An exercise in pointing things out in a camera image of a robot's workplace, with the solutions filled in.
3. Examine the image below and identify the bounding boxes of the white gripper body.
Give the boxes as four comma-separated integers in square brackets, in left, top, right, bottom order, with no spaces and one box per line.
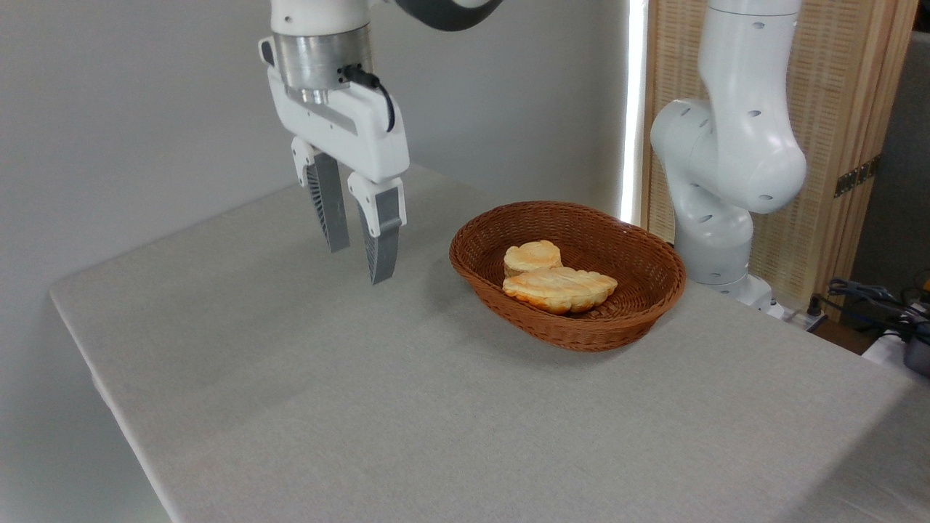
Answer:
[259,36,411,185]

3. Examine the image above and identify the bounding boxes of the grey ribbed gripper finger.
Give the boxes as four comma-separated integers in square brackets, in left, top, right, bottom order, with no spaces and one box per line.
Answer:
[346,172,407,285]
[291,137,352,254]

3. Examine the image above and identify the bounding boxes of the long golden bread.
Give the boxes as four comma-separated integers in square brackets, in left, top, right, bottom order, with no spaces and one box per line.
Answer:
[502,267,619,315]

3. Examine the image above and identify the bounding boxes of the small round golden bread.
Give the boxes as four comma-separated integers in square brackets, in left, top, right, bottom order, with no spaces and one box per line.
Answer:
[504,240,563,278]

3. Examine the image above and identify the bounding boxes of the brown oval wicker basket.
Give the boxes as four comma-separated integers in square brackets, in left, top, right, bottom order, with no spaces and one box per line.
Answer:
[449,201,687,353]

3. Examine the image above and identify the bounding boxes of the grey tablecloth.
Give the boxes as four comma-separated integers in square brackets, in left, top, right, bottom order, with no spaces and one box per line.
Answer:
[49,163,930,523]

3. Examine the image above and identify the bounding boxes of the dark metal screen hinge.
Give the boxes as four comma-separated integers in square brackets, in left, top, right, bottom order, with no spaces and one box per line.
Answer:
[834,155,882,198]

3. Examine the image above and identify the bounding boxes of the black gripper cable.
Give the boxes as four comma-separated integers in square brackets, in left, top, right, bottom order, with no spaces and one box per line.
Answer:
[341,65,397,134]

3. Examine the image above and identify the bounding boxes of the bundle of dark cables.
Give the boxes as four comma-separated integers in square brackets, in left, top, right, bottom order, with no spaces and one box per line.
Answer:
[827,278,930,342]

